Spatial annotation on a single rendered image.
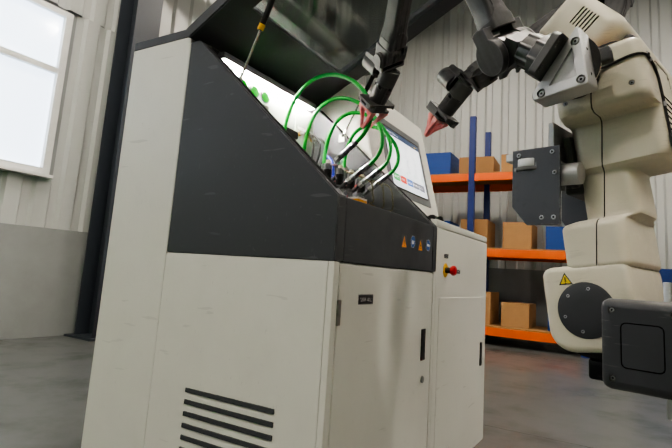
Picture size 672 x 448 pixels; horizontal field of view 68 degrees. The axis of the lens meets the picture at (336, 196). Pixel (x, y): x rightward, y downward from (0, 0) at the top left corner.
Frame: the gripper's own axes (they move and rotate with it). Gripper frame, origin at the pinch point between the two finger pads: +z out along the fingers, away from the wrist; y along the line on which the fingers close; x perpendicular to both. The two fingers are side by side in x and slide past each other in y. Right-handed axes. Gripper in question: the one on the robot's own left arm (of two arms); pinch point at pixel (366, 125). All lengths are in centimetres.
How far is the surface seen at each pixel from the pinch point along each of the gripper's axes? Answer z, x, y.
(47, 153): 258, -330, 30
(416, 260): 29.3, 33.8, -12.0
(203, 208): 28, 1, 48
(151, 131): 27, -36, 52
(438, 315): 51, 44, -28
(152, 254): 49, -3, 59
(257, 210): 16.3, 15.6, 41.1
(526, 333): 316, -19, -429
